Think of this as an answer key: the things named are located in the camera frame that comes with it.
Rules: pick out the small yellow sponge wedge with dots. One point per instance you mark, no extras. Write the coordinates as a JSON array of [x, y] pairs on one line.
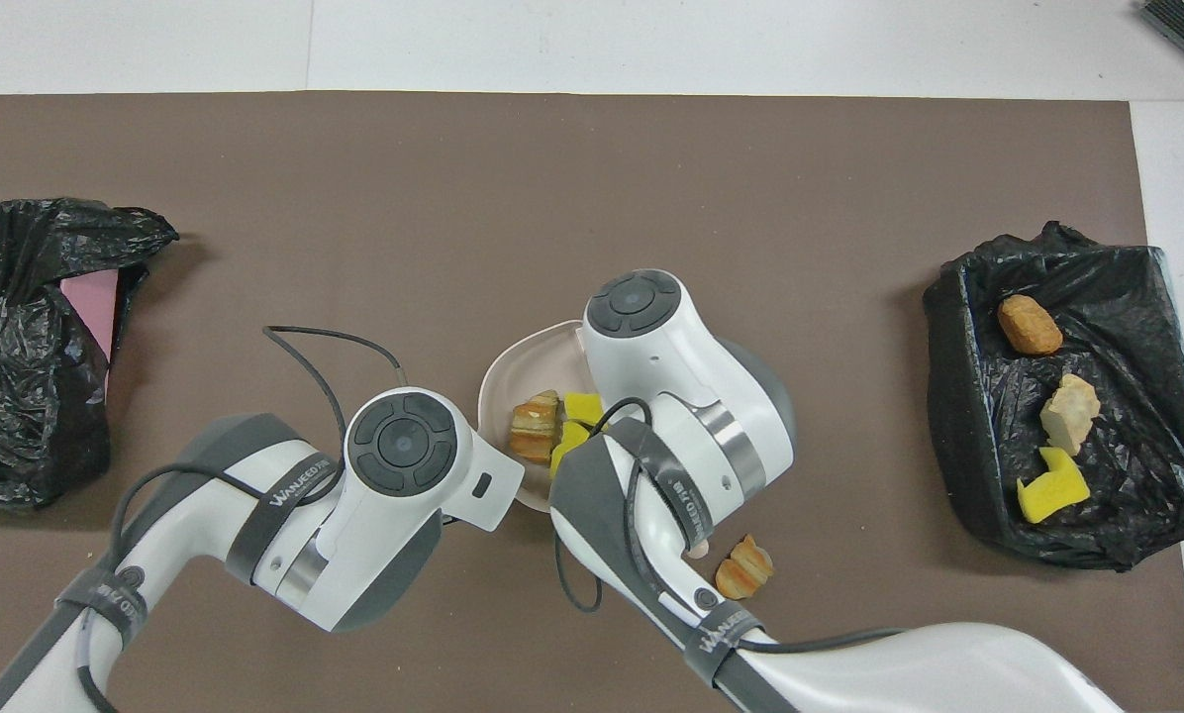
[[582, 406]]

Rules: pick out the beige plastic dustpan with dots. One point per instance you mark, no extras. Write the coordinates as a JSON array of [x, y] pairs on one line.
[[513, 376]]

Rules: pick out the large yellow sponge piece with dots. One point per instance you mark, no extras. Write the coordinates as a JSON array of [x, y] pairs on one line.
[[567, 446]]

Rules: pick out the orange striped croissant toy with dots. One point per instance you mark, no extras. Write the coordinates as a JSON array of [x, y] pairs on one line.
[[743, 569], [535, 431]]

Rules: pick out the brown sponge chunk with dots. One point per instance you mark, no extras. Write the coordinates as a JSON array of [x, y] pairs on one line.
[[1030, 325]]

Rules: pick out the green and yellow sponge piece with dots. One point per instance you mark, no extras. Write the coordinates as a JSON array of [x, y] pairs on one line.
[[1052, 495]]

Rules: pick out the cream sponge chunk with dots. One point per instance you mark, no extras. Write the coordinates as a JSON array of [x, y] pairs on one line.
[[1069, 416]]

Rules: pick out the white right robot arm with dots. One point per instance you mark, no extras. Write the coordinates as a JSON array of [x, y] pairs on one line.
[[691, 396]]

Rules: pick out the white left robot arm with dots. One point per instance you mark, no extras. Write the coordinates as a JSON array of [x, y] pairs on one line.
[[384, 515]]

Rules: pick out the black bag lined bin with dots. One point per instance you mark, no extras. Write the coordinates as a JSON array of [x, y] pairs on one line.
[[988, 446]]

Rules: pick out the pink bin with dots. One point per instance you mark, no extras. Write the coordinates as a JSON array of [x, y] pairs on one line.
[[97, 307]]

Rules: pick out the black bag over pink bin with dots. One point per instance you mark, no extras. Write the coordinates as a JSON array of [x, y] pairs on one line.
[[18, 416]]

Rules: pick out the brown table mat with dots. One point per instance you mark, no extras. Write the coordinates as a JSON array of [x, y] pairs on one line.
[[453, 198]]

